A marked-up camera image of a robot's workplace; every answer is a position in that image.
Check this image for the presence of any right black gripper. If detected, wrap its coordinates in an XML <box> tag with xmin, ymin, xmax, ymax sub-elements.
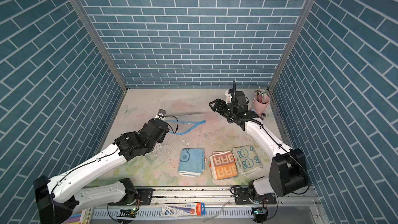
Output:
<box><xmin>209</xmin><ymin>99</ymin><xmax>237</xmax><ymax>120</ymax></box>

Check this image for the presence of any clear vacuum bag blue zipper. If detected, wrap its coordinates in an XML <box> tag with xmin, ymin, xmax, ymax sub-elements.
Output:
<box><xmin>159</xmin><ymin>97</ymin><xmax>208</xmax><ymax>135</ymax></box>

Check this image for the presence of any light blue towel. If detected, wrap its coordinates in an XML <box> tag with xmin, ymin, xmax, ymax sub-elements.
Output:
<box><xmin>178</xmin><ymin>148</ymin><xmax>205</xmax><ymax>177</ymax></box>

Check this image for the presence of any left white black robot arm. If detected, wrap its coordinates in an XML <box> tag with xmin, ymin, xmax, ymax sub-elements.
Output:
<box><xmin>33</xmin><ymin>117</ymin><xmax>170</xmax><ymax>224</ymax></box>

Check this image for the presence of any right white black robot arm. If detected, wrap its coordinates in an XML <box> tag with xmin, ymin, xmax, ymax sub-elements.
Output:
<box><xmin>209</xmin><ymin>82</ymin><xmax>310</xmax><ymax>202</ymax></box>

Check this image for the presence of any pale green bunny towel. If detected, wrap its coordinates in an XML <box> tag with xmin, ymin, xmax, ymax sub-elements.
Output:
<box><xmin>232</xmin><ymin>145</ymin><xmax>263</xmax><ymax>176</ymax></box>

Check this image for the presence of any orange white folded towel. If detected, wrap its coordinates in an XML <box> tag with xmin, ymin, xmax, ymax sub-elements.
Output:
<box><xmin>209</xmin><ymin>150</ymin><xmax>238</xmax><ymax>180</ymax></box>

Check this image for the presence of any pink pen cup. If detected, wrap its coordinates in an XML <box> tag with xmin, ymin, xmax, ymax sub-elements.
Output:
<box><xmin>252</xmin><ymin>89</ymin><xmax>270</xmax><ymax>116</ymax></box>

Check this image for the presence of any red blue packaged item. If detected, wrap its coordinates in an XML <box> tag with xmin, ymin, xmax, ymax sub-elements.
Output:
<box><xmin>161</xmin><ymin>202</ymin><xmax>206</xmax><ymax>217</ymax></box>

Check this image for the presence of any colourful marker set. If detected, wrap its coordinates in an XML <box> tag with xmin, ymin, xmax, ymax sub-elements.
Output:
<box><xmin>63</xmin><ymin>212</ymin><xmax>92</xmax><ymax>224</ymax></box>

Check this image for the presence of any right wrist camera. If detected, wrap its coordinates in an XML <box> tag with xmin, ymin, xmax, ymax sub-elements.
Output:
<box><xmin>225</xmin><ymin>89</ymin><xmax>238</xmax><ymax>104</ymax></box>

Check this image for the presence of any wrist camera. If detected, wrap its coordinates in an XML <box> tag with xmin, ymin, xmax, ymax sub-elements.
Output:
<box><xmin>225</xmin><ymin>89</ymin><xmax>238</xmax><ymax>104</ymax></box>
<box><xmin>156</xmin><ymin>109</ymin><xmax>167</xmax><ymax>119</ymax></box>

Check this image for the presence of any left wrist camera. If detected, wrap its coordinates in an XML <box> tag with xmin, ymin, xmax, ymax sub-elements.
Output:
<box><xmin>156</xmin><ymin>109</ymin><xmax>167</xmax><ymax>119</ymax></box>

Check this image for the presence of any aluminium mounting rail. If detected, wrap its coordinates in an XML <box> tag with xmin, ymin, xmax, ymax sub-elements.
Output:
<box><xmin>74</xmin><ymin>186</ymin><xmax>328</xmax><ymax>224</ymax></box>

